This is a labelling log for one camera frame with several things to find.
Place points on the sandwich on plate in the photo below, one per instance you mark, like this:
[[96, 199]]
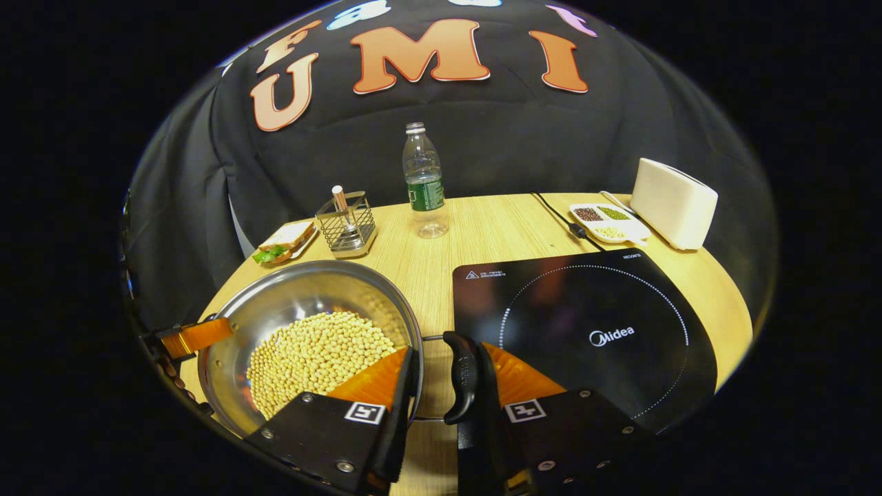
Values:
[[286, 238]]

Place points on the white toaster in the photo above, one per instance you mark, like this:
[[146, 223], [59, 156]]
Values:
[[672, 203]]

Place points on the pile of yellow soybeans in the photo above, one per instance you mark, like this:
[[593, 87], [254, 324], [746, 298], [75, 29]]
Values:
[[310, 358]]

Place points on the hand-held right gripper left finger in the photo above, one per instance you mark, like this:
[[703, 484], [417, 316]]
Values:
[[400, 420]]

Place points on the black backdrop cloth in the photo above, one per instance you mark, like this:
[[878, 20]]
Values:
[[517, 138]]

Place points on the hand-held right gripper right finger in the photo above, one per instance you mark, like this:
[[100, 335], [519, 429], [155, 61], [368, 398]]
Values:
[[495, 420]]

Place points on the stainless steel pot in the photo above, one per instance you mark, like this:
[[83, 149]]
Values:
[[296, 289]]

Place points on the white divided bean dish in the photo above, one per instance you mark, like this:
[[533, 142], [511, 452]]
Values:
[[610, 222]]

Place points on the black induction cooktop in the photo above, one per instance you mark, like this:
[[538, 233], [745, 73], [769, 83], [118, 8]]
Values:
[[586, 296]]

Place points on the clear plastic water bottle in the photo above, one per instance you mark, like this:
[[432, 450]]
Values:
[[426, 193]]

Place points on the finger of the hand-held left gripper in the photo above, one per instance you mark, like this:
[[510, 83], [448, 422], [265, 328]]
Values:
[[200, 336]]

